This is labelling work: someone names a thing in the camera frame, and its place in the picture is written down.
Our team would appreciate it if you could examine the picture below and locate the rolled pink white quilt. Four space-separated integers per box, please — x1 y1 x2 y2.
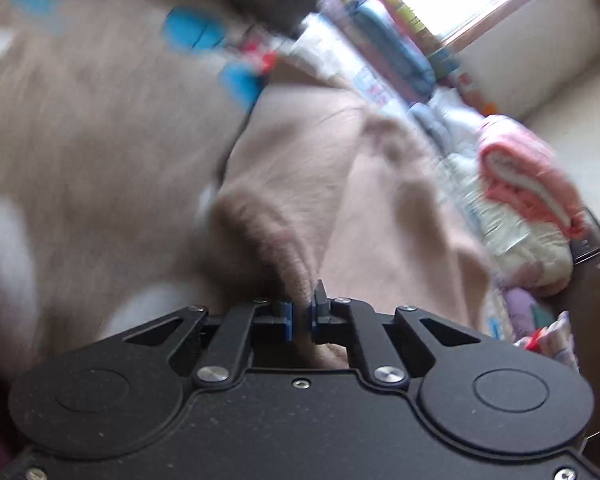
478 115 588 240

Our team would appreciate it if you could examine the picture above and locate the folded blue blanket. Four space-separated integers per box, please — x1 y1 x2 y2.
349 0 437 102

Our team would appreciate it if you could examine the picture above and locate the beige knit sweater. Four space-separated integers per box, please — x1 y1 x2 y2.
0 0 491 378

